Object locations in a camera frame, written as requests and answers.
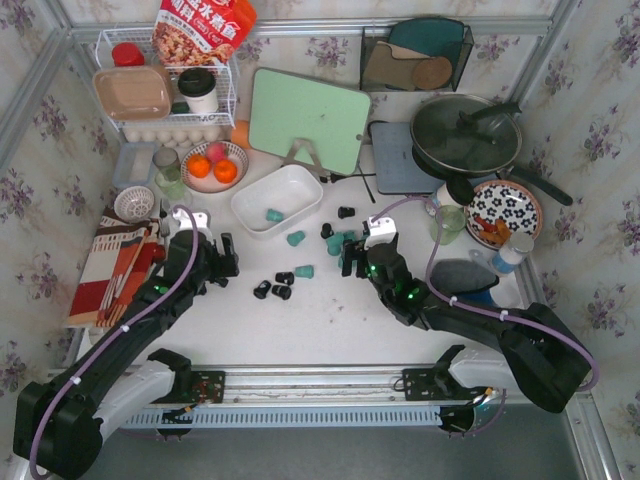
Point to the left orange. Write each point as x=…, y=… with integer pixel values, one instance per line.
x=198, y=165

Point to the white storage basket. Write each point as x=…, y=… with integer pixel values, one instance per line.
x=292, y=190

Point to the white round strainer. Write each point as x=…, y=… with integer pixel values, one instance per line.
x=134, y=203

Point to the grey glass tumbler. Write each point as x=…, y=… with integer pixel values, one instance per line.
x=167, y=162

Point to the grey induction cooker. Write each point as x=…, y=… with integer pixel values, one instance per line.
x=396, y=170

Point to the right orange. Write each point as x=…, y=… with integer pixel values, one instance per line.
x=225, y=171

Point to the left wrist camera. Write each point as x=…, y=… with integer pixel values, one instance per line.
x=186, y=220

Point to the grey blue oven mitt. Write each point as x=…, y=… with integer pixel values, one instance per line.
x=465, y=279

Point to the orange sponge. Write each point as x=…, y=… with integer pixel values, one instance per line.
x=240, y=134

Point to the silver fork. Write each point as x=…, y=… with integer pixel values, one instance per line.
x=164, y=228

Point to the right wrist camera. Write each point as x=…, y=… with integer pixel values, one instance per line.
x=382, y=231

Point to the orange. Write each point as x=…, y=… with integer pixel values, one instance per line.
x=225, y=171
x=198, y=165

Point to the fruit bowl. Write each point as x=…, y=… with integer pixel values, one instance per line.
x=209, y=184

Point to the green glass tumbler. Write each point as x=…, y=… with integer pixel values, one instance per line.
x=174, y=190

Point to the green glass cup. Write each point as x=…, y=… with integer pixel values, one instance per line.
x=451, y=222

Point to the green cutting board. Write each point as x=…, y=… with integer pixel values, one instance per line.
x=286, y=106

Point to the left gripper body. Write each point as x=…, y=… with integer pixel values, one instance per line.
x=220, y=257

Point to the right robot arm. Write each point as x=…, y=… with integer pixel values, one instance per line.
x=547, y=362

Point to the red striped towel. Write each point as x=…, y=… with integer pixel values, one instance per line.
x=117, y=264

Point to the black capsule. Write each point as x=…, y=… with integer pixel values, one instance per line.
x=283, y=292
x=326, y=231
x=285, y=278
x=344, y=212
x=262, y=290

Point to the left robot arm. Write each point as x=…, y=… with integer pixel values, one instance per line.
x=61, y=425

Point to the pink peach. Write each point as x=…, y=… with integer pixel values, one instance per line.
x=216, y=152

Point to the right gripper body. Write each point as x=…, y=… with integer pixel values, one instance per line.
x=357, y=257

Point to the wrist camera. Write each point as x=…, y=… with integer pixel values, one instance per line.
x=186, y=220
x=382, y=231

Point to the egg tray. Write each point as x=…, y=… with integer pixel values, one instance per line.
x=184, y=137

